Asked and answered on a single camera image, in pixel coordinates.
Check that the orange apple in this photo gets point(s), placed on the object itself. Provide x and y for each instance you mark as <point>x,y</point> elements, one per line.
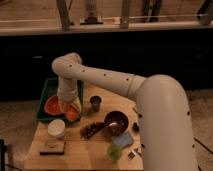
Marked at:
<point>71,114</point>

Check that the small black object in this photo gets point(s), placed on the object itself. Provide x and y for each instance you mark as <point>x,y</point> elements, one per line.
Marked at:
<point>135,127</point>

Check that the dark brown bowl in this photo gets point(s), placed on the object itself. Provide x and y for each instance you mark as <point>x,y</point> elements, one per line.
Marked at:
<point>116,123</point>

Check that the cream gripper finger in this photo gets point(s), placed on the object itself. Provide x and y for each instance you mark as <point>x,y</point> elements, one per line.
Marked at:
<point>64,107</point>
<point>77,105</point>

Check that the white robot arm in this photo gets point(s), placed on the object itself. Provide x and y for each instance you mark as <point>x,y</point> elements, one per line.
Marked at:
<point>162,106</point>

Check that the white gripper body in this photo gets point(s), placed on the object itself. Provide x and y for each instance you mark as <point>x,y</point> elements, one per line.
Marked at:
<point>67,90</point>

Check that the green plastic cup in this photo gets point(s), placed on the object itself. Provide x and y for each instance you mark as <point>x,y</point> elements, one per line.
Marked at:
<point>114,152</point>

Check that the brown wooden block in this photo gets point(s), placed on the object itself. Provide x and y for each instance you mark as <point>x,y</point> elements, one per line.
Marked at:
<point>52,147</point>

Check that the dark grape bunch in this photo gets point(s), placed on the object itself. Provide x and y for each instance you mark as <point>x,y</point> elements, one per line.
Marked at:
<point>89,130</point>

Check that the orange plate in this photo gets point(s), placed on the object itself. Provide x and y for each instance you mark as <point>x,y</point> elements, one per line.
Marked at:
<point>51,106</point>

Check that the white paper cup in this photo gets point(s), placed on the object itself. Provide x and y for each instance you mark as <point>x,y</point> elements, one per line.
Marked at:
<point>56,128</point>

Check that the small metal cup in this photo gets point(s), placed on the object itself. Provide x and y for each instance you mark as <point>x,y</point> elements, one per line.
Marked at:
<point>95,102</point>

